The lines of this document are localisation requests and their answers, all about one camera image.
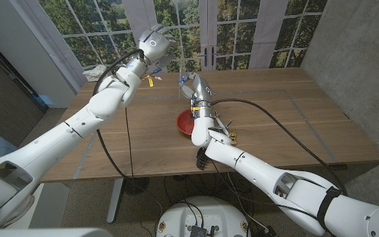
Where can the white toy airplane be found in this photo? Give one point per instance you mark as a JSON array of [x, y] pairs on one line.
[[221, 125]]

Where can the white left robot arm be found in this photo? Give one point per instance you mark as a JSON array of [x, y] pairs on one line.
[[71, 128]]

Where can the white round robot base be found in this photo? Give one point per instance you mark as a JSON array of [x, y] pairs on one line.
[[202, 214]]

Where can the white robot torso rim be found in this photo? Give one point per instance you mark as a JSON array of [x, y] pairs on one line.
[[44, 232]]

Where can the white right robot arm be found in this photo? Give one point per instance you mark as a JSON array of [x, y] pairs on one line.
[[265, 174]]

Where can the white table leg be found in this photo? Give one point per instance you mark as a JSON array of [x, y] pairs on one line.
[[114, 200]]

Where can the black hair claw clip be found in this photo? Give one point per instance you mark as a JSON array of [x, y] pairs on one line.
[[202, 161]]

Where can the yellow toy car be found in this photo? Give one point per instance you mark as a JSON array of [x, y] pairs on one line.
[[233, 139]]

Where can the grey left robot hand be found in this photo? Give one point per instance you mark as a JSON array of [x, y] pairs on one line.
[[156, 44]]

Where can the black ribbed round disc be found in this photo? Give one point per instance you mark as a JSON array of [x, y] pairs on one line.
[[137, 185]]

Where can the printed window backdrop cloth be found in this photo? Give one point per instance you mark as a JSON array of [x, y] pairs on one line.
[[235, 33]]

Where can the red bowl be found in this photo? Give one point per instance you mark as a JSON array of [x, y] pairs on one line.
[[185, 123]]

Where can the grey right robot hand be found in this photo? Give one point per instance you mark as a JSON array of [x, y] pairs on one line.
[[201, 90]]

